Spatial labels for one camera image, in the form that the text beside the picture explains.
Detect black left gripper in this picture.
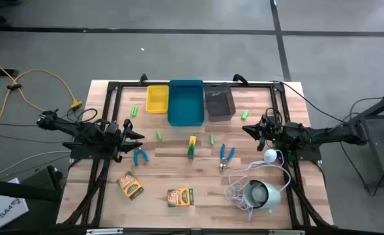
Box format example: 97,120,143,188
105,118,145,163

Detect black floor cable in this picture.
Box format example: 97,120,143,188
0,122,74,144
338,97,384,196
271,80,353,124

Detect black stand beam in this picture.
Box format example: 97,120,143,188
0,164,64,203

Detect blue plastic bin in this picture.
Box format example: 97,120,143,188
167,79,205,127

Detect black aluminium table frame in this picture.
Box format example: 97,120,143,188
56,80,334,228

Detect black cable bundle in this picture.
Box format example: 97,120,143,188
63,159,110,226
288,161,332,228

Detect white dome security camera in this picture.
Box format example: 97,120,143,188
243,180,282,210

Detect yellow mesh basket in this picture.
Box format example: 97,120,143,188
145,85,170,114

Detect silver aluminium bracket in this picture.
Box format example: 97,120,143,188
268,229,306,235
85,228,124,235

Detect white cardboard box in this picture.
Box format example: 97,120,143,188
0,178,29,232

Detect white round puck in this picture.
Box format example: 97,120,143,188
263,149,279,165

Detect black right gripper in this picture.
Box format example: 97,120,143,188
241,114,282,152

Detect yellow extension cord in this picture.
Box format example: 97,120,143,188
0,55,83,144

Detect blue-handled pliers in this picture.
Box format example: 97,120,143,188
219,143,236,173
132,147,150,166

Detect grey plastic bin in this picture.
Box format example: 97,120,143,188
203,82,237,123

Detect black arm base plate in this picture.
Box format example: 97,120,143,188
274,136,323,163
70,135,118,161

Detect white floor cable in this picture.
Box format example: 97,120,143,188
0,149,72,180

